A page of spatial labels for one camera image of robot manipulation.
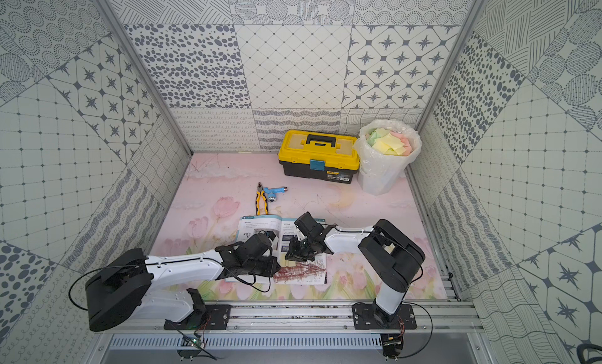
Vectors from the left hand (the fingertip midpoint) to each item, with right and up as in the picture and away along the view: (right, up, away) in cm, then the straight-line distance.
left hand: (282, 263), depth 83 cm
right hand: (+2, 0, +2) cm, 3 cm away
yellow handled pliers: (-13, +21, +19) cm, 31 cm away
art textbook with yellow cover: (+4, -4, +1) cm, 5 cm away
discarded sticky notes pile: (+40, +44, +4) cm, 60 cm away
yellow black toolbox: (+16, +40, +15) cm, 45 cm away
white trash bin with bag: (+37, +32, +5) cm, 49 cm away
